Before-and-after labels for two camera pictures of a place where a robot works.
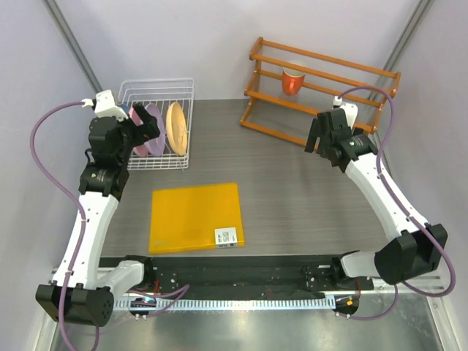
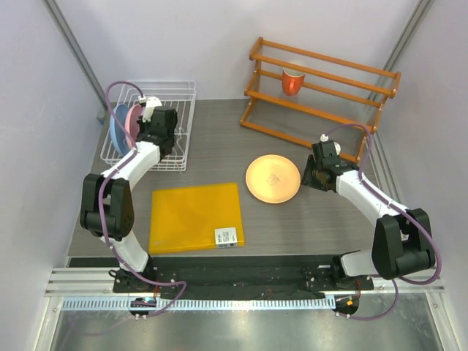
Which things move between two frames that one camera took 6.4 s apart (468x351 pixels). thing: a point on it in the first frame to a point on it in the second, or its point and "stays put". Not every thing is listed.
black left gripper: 142,132 to 143,126
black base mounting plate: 245,276 stays put
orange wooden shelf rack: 287,88 stays put
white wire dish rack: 161,92 stays put
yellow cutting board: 194,218 stays put
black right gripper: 311,140 to 308,179
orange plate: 176,128 to 273,178
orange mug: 292,81 stays put
